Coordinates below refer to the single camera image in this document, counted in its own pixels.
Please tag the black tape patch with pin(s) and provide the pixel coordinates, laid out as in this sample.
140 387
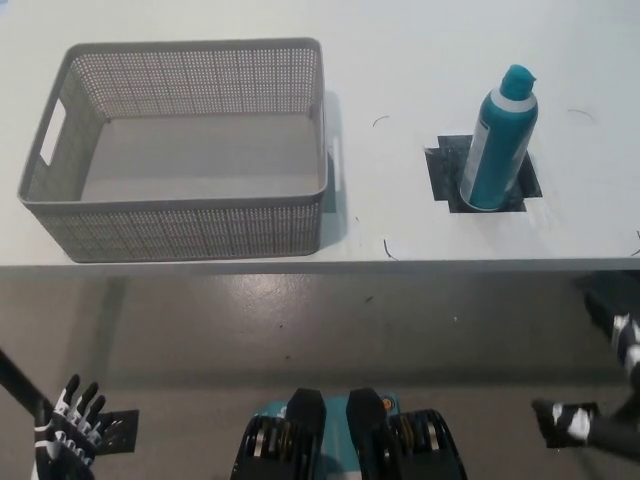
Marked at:
445 170

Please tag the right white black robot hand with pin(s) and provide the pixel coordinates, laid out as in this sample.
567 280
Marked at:
615 430

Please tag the grey perforated plastic basket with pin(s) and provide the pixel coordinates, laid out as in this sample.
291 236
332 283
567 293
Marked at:
200 235

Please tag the thin black rod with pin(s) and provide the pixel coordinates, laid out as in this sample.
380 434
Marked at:
20 382

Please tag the teal air spray can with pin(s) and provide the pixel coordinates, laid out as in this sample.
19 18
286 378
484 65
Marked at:
492 150

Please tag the black teal robot torso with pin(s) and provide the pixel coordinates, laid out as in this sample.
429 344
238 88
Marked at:
345 450

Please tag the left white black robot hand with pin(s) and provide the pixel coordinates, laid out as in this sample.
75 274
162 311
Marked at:
65 440

